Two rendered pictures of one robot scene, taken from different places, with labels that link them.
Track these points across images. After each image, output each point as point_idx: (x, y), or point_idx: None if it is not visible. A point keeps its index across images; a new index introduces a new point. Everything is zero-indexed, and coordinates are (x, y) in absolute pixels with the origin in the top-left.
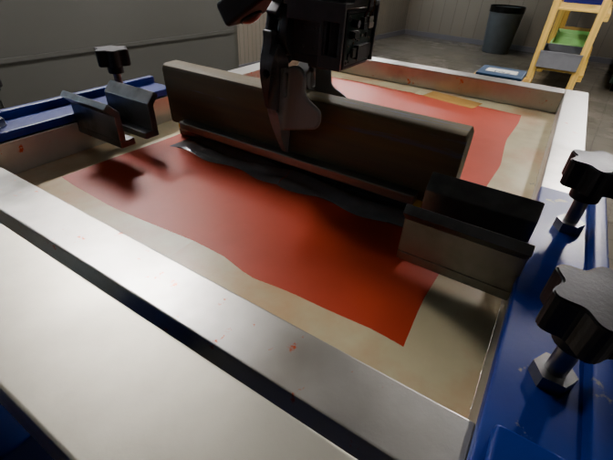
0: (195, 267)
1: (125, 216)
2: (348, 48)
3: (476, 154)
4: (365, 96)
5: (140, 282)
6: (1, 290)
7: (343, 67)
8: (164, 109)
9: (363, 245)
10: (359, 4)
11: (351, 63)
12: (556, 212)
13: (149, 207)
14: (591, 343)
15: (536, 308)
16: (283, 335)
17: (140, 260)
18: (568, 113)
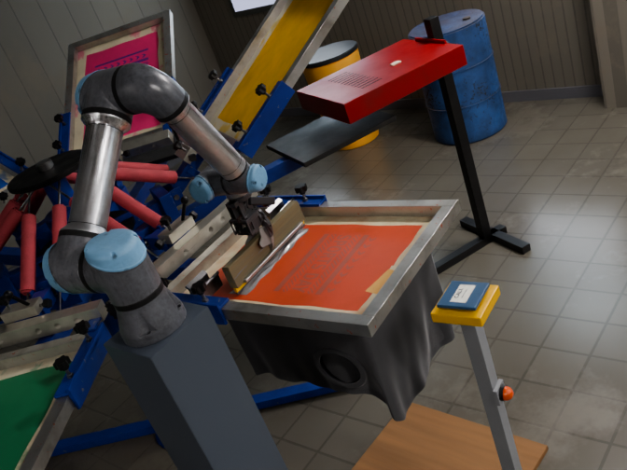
0: (221, 262)
1: (243, 243)
2: (238, 230)
3: (292, 297)
4: (377, 250)
5: (202, 255)
6: (180, 242)
7: (238, 234)
8: (315, 211)
9: (228, 283)
10: (235, 221)
11: (242, 234)
12: (213, 299)
13: None
14: None
15: (181, 296)
16: (186, 273)
17: (208, 252)
18: (316, 312)
